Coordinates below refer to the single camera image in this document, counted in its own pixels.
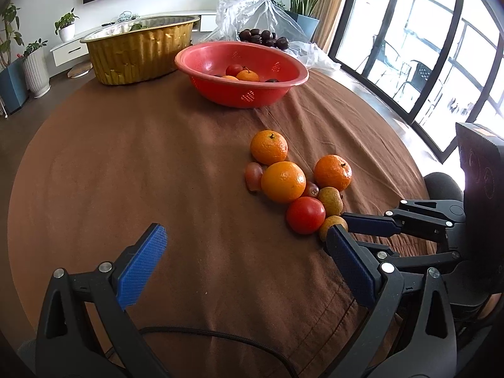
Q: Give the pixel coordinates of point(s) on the clear plastic bag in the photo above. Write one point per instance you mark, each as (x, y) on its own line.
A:
(244, 12)

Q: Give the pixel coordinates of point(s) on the red tomato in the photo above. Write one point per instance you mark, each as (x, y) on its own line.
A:
(235, 69)
(305, 215)

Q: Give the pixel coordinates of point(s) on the orange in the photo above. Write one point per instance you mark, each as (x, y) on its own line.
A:
(283, 181)
(229, 78)
(248, 75)
(269, 147)
(332, 172)

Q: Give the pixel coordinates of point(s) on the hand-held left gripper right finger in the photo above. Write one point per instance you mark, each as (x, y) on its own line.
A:
(350, 267)

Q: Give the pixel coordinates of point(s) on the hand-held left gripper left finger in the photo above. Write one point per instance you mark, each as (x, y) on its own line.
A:
(141, 267)

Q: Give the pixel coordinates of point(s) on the leafy tree in blue pot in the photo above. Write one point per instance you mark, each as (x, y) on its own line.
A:
(13, 86)

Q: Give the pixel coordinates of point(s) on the broad-leaf plant in blue pot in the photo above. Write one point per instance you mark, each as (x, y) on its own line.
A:
(309, 23)

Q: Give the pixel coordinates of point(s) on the black outdoor chair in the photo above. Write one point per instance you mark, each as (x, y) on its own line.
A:
(382, 53)
(419, 76)

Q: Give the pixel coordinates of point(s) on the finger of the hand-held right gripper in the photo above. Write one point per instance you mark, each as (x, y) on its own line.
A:
(417, 262)
(370, 224)

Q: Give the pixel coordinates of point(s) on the gold foil basin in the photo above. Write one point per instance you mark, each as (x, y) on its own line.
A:
(134, 55)

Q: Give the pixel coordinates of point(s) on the pile of dark plums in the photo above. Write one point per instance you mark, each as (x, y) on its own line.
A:
(262, 38)

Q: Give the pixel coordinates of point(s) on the brown tablecloth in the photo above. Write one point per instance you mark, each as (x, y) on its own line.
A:
(138, 165)

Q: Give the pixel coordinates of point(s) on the white television cabinet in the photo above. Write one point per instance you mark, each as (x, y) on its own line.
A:
(71, 49)

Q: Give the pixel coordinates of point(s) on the small plant in white pot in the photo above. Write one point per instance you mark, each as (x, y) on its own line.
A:
(66, 29)

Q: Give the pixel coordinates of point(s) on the green leafy vegetables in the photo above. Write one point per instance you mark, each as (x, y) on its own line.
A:
(136, 26)

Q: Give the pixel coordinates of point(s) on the black mesh chair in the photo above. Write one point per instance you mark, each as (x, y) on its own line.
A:
(441, 187)

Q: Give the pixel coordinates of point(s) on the reddish purple plum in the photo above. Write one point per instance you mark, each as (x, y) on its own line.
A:
(253, 177)

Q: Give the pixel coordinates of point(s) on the tan curtain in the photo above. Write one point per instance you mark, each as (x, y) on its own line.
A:
(332, 8)

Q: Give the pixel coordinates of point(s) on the black window frame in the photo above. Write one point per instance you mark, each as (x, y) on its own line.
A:
(354, 27)

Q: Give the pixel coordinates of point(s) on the plant in white ribbed pot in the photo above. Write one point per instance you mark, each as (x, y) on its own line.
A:
(35, 67)

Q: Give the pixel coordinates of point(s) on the red plastic basin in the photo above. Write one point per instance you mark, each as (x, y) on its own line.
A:
(244, 94)

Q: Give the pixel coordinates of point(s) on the small purple plum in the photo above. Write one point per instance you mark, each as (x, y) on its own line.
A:
(313, 189)

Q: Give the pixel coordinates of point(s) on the brown longan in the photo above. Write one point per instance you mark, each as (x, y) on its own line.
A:
(330, 200)
(334, 221)

